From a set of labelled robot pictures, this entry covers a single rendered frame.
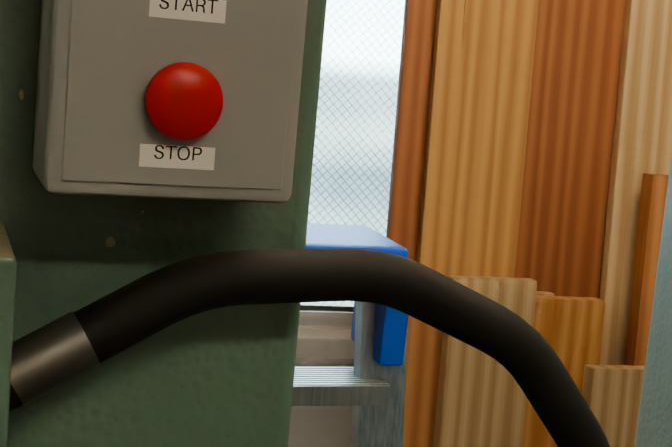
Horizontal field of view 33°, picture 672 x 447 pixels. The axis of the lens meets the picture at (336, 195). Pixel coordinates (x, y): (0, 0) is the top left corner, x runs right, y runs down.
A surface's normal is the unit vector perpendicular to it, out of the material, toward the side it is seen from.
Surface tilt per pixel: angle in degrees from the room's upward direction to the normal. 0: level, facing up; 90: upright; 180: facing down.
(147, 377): 90
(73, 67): 90
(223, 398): 90
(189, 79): 81
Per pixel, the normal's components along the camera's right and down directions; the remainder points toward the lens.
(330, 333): 0.09, -0.99
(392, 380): 0.40, 0.01
